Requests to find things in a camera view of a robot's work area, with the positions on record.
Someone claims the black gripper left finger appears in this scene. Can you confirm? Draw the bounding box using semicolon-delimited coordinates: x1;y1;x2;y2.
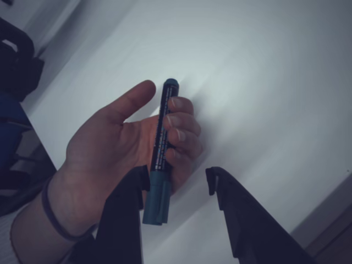
95;164;151;264

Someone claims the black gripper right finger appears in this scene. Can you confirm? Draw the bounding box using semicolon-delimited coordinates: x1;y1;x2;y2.
205;166;314;264

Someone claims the green capped black marker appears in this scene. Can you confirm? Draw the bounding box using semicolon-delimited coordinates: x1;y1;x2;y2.
142;78;181;226

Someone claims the person's left forearm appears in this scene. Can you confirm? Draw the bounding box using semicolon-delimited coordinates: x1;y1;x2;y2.
0;203;97;264

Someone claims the person's left hand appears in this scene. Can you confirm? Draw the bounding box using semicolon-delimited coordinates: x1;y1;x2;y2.
49;79;203;235

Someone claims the purple wrist band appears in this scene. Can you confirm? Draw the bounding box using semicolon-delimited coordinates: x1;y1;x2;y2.
41;175;98;243

